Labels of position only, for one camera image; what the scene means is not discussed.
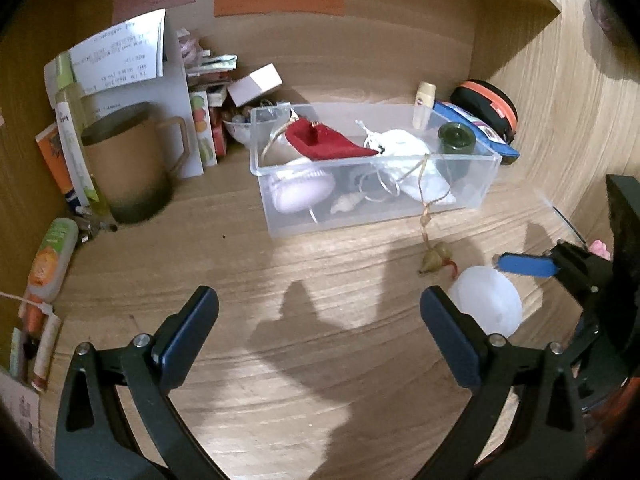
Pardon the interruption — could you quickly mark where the dark green jar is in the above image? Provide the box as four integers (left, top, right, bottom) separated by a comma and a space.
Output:
436, 122, 476, 184

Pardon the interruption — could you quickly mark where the white drawstring cloth bag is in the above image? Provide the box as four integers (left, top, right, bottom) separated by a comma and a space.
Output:
356, 120, 456, 205

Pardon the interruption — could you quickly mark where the small seashell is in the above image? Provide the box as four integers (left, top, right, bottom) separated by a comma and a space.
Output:
330, 192, 364, 214

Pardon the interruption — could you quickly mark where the pink round case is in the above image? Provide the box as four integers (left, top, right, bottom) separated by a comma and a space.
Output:
268, 157, 336, 214

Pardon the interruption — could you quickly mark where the red velvet pouch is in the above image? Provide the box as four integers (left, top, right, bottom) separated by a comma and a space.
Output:
284, 117, 378, 162

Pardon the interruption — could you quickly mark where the person's hand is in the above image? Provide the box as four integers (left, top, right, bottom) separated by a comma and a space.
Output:
588, 240, 612, 261

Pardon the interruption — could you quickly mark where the white round lid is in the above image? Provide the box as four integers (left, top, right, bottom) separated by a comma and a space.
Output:
448, 266, 523, 337

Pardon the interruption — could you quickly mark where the blue pencil pouch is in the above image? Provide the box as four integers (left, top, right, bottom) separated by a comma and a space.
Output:
434, 100, 520, 165

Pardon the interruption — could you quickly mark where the black orange round case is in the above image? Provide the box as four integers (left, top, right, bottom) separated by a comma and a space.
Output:
450, 79, 518, 144

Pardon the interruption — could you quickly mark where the orange green tube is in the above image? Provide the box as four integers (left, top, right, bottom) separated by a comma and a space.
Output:
27, 218, 79, 304

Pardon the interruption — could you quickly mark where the cream lotion tube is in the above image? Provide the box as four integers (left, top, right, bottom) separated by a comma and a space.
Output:
412, 81, 436, 130

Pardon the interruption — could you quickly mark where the clear plastic storage bin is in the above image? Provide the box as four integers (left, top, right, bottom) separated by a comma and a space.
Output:
250, 103, 501, 237

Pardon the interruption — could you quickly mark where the orange book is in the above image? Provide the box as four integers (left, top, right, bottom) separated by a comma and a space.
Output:
35, 122, 74, 198

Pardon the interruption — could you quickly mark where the glass bowl with trinkets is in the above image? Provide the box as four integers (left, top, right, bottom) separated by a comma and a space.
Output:
221, 112, 250, 148

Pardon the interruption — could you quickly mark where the small pink white box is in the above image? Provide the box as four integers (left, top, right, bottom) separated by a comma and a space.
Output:
228, 63, 282, 107

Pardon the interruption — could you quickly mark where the white folder board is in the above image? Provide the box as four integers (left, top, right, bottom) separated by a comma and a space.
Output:
43, 8, 205, 180

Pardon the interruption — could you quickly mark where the fruit pattern booklet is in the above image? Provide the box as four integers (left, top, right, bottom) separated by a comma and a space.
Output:
190, 90, 218, 167

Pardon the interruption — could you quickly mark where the white paper receipt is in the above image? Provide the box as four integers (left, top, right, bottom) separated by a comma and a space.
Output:
70, 9, 166, 96

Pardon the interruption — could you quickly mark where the brown mug with handle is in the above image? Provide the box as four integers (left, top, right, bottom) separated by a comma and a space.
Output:
81, 102, 191, 224

